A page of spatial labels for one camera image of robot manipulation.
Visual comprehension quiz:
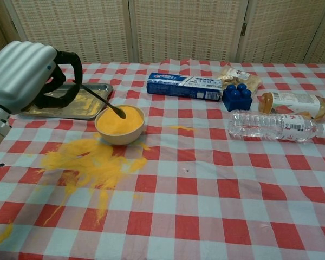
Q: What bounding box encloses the blue toy building block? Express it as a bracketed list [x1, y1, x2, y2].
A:
[222, 83, 254, 112]

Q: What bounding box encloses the clear bag of snacks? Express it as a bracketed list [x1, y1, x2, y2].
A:
[218, 67, 263, 94]

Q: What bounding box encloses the woven beige folding screen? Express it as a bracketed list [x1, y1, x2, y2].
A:
[0, 0, 325, 66]

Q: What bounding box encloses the amber tea bottle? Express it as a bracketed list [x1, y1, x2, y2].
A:
[257, 91, 325, 121]

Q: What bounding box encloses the black spoon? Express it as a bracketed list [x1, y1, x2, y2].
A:
[80, 83, 127, 119]

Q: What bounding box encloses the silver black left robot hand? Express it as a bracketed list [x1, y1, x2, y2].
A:
[0, 40, 83, 114]

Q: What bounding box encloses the blue white toothpaste box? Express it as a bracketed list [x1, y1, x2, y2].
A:
[146, 71, 224, 102]

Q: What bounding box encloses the clear plastic water bottle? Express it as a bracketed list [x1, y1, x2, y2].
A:
[227, 109, 325, 144]

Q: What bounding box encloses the red white checkered tablecloth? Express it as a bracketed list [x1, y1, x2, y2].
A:
[0, 58, 325, 260]

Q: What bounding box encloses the off-white bowl with yellow powder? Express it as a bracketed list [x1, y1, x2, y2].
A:
[94, 105, 146, 146]

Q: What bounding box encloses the spilled yellow powder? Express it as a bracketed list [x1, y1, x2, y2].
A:
[0, 125, 196, 249]

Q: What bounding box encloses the stainless steel tray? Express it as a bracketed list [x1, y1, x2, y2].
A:
[17, 83, 114, 121]

